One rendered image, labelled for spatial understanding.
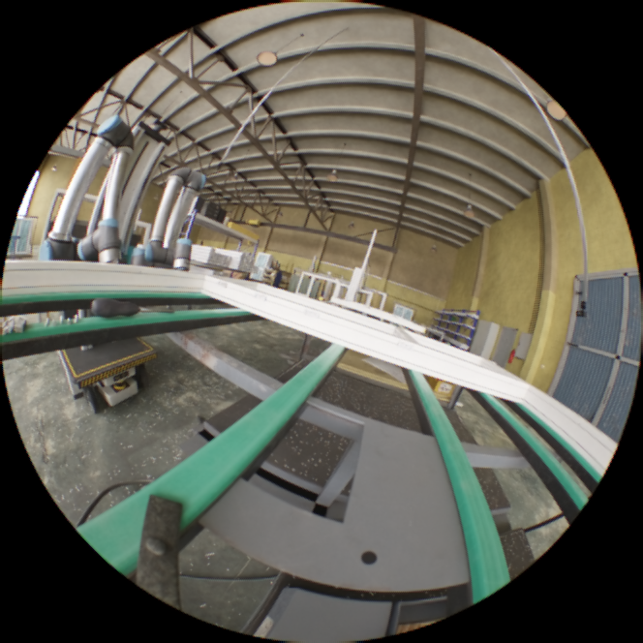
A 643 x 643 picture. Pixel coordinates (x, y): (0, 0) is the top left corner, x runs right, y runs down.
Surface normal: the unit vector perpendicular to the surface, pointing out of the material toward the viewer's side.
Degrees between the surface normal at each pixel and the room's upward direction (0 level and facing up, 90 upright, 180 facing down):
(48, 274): 90
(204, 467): 0
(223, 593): 0
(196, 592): 0
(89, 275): 90
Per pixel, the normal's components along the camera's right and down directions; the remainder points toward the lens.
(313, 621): 0.29, -0.94
